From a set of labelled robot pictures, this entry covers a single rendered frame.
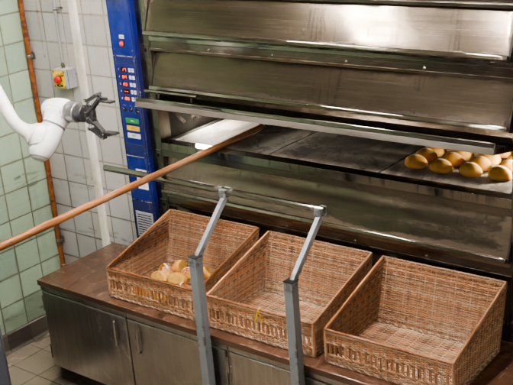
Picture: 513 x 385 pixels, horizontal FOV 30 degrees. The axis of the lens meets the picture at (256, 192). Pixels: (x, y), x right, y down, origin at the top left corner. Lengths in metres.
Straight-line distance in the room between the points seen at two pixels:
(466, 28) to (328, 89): 0.67
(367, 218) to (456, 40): 0.88
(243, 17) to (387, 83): 0.73
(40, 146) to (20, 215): 1.22
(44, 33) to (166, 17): 0.88
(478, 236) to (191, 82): 1.50
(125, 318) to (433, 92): 1.75
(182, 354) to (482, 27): 1.89
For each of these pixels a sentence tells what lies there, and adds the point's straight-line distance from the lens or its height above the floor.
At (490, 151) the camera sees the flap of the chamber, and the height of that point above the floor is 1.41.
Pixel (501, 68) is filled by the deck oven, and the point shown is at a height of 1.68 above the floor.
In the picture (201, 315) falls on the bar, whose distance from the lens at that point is 3.99.
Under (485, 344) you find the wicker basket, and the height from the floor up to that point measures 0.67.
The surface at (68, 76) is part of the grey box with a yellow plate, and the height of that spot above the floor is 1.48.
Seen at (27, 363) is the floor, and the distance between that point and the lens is 5.34.
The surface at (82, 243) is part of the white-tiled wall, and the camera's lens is 5.40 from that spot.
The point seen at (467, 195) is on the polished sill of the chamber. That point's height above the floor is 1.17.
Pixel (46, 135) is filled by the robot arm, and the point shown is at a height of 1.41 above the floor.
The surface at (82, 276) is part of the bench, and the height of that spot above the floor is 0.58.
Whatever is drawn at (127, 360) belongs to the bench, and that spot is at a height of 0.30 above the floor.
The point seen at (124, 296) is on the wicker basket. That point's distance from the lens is 4.46.
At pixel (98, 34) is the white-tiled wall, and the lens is 4.80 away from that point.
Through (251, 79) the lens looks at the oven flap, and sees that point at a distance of 4.20.
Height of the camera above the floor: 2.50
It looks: 20 degrees down
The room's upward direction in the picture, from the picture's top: 5 degrees counter-clockwise
